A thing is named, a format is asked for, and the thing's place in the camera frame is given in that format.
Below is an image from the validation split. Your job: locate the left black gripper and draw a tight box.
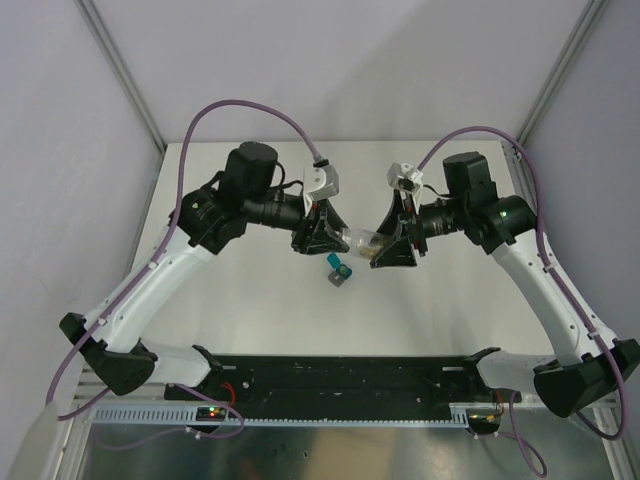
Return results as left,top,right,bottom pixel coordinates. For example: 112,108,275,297
245,191,349,256

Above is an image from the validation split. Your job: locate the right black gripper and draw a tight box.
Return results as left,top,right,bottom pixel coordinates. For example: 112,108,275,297
369,188,468,267

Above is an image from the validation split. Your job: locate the clear pill bottle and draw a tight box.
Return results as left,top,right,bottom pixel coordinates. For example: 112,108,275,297
340,228,391,260

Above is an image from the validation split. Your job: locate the teal pill box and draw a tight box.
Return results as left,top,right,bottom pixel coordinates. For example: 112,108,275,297
327,253,352,279

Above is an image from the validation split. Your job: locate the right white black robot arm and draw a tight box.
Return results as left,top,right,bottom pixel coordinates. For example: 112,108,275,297
370,152,639,418

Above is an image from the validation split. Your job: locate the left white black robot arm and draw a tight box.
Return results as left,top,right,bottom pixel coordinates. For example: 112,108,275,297
60,142,349,399

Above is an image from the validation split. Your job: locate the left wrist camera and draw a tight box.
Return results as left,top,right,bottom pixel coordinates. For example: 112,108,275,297
302,159,340,216

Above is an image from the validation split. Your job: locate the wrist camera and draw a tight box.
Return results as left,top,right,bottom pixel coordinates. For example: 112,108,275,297
387,163,424,206
302,159,340,216

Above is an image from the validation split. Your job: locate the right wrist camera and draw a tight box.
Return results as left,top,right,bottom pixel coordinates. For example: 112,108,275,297
387,163,424,206

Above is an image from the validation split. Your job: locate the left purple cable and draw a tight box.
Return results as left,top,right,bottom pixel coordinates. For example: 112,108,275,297
45,99,329,421

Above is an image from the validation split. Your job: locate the purple cable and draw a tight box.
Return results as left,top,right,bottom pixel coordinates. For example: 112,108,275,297
45,99,329,421
416,125,636,441

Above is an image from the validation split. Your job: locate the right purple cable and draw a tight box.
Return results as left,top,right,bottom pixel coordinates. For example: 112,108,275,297
416,125,636,441

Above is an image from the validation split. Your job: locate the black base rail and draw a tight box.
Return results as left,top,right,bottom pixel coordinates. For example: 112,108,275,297
195,355,511,416

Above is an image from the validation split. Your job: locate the shiny metal base plate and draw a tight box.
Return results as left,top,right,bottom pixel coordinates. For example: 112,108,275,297
74,422,606,480

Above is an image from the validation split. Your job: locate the grey slotted cable duct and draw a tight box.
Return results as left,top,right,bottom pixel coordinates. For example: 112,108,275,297
91,404,498,428

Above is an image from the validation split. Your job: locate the right aluminium frame post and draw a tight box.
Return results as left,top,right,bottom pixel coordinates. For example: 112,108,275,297
516,0,611,147

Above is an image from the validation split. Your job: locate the aluminium frame post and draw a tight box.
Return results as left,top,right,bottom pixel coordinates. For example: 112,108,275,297
516,0,611,147
74,0,167,153

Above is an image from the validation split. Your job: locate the left aluminium frame post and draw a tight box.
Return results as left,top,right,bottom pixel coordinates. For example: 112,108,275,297
74,0,167,153

